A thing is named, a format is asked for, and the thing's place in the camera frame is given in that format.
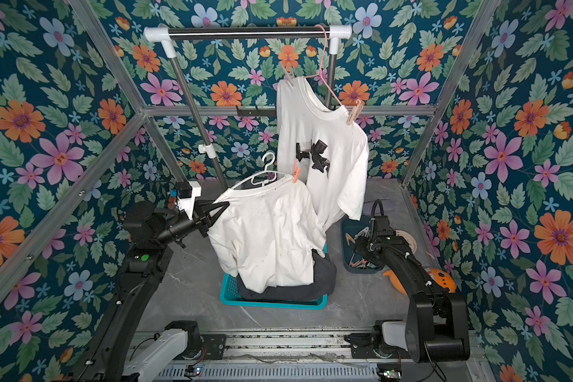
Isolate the teal laundry basket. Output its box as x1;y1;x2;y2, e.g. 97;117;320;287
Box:
220;246;337;310

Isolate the pink clothespin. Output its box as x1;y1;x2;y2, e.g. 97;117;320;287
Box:
292;161;302;183

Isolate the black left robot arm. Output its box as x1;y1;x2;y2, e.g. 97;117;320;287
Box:
69;201;229;381

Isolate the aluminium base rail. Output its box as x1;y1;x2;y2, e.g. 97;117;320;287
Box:
155;327;494;381

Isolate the white plastic hanger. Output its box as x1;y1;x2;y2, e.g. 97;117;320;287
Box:
231;151;285;189

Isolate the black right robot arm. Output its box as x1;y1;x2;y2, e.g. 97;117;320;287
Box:
350;200;470;363

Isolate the black wall hook rail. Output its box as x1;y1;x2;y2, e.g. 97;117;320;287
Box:
236;106;277;118

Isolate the dark grey t-shirt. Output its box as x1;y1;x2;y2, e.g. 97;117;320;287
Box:
236;247;337;302

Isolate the plain white t-shirt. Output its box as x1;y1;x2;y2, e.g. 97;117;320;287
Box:
208;175;326;293

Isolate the orange plush toy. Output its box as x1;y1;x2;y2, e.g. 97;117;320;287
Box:
383;268;457;295

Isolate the teal clothespin tray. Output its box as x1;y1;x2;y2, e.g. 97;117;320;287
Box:
341;216;384;275

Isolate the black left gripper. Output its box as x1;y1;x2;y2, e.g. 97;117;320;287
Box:
153;201;227;249

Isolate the pink wire hanger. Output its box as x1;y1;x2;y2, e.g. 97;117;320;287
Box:
307;24;352;108

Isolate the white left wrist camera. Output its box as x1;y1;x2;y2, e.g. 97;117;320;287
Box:
170;181;202;220

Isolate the white printed t-shirt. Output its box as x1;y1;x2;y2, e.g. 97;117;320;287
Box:
276;77;369;229

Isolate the white steel clothes rack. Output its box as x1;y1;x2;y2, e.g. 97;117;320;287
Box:
143;25;353;189

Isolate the beige clothespin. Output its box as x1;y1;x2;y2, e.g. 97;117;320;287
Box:
347;100;364;126

